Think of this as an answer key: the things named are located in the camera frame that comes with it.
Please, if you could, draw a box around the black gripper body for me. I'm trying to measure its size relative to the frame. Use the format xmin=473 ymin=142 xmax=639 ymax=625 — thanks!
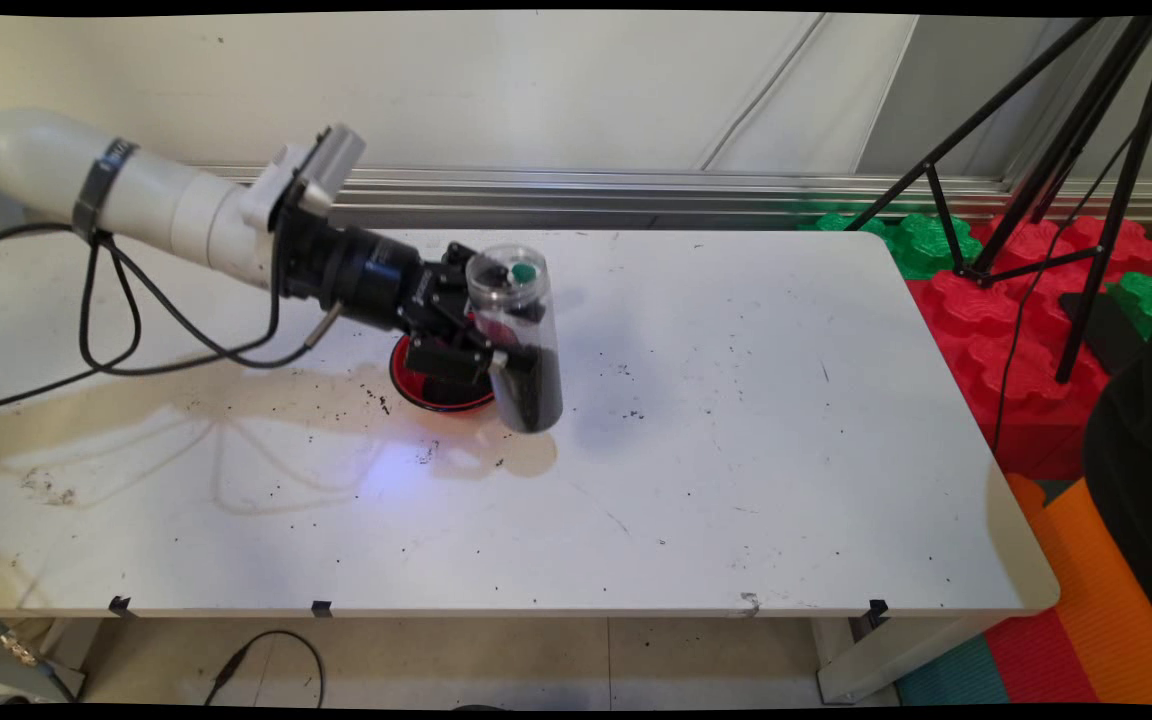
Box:
xmin=276 ymin=215 xmax=477 ymax=346

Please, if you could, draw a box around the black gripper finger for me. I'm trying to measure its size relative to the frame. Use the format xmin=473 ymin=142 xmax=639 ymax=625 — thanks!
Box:
xmin=439 ymin=240 xmax=482 ymax=301
xmin=404 ymin=335 xmax=512 ymax=388

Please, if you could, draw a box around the clear jar with black grains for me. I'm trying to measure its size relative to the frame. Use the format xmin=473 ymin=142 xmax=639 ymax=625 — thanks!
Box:
xmin=463 ymin=243 xmax=565 ymax=435

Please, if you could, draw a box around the red bowl with black rim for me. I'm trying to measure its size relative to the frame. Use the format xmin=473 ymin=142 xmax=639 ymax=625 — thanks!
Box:
xmin=389 ymin=333 xmax=499 ymax=416

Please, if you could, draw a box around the green-capped spice bottle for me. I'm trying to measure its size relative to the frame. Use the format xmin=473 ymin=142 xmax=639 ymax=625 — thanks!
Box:
xmin=508 ymin=258 xmax=547 ymax=326

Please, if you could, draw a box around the green foam block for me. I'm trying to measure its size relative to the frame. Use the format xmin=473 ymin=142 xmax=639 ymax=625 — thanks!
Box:
xmin=1104 ymin=271 xmax=1152 ymax=333
xmin=801 ymin=210 xmax=984 ymax=282

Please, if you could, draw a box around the white table leg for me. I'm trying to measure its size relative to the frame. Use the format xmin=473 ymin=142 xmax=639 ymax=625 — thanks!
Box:
xmin=814 ymin=612 xmax=1012 ymax=706

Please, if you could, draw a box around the teal foam mat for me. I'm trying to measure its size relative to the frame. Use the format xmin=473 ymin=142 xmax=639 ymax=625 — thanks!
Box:
xmin=894 ymin=632 xmax=1009 ymax=707

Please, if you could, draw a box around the red foam mat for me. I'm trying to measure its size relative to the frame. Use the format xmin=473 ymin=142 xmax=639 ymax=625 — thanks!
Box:
xmin=983 ymin=605 xmax=1102 ymax=707

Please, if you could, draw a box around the black tripod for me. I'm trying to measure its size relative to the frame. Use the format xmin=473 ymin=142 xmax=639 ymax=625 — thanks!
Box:
xmin=844 ymin=15 xmax=1152 ymax=386

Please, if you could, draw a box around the orange foam mat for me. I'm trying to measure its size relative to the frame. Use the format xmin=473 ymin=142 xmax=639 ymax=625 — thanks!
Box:
xmin=1004 ymin=475 xmax=1152 ymax=707

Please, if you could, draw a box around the large black object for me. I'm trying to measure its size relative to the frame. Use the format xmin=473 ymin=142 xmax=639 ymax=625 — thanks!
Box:
xmin=1079 ymin=285 xmax=1152 ymax=666

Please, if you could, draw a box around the black camera cable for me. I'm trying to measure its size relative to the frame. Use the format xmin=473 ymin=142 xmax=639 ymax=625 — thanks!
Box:
xmin=0 ymin=222 xmax=347 ymax=413

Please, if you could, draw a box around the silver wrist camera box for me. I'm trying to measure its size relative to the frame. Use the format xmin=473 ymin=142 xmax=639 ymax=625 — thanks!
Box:
xmin=241 ymin=123 xmax=367 ymax=231

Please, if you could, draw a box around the black cable strap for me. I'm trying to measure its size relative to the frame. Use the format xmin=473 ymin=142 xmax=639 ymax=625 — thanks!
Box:
xmin=71 ymin=138 xmax=140 ymax=241

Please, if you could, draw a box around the aluminium rail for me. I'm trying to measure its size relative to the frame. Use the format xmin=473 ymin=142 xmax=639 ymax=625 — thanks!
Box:
xmin=186 ymin=158 xmax=1152 ymax=229

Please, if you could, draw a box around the black floor cable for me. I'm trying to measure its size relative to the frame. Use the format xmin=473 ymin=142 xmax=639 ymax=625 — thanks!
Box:
xmin=201 ymin=629 xmax=324 ymax=708

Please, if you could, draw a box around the thin black tripod cable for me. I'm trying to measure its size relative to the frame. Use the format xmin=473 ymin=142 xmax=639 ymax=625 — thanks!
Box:
xmin=991 ymin=55 xmax=1152 ymax=453

